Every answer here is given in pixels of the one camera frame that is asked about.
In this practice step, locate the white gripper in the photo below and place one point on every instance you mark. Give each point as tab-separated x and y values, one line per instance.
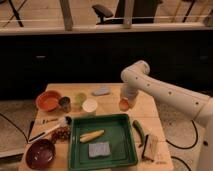
131	101

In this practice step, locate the green cucumber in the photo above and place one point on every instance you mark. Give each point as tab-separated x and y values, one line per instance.
140	132

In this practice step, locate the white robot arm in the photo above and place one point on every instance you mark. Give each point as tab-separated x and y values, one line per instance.
196	106

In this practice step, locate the orange bowl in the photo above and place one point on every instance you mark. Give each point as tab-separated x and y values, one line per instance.
48	100

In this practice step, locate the red grapes bunch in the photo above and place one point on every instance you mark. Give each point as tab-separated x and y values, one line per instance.
62	133

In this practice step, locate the green plastic tray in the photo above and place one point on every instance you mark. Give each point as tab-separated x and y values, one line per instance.
117	133

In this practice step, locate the white dish brush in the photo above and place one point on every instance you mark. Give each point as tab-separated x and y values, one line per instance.
64	121

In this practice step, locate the green cup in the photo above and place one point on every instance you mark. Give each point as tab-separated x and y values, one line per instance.
80	98

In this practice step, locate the dark red bowl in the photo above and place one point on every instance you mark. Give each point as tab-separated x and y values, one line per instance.
40	154

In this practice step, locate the orange apple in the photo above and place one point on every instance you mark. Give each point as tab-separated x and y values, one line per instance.
124	105

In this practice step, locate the blue sponge in tray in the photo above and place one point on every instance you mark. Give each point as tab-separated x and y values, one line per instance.
99	149

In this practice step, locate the yellow corn cob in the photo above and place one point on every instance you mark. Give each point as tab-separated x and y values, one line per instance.
90	136

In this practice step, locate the metal can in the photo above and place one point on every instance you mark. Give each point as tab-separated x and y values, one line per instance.
65	104

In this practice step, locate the wooden scrub brush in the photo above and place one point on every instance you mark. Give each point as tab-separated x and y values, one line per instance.
150	147

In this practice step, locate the white paper cup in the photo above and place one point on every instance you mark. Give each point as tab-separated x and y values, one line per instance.
90	106

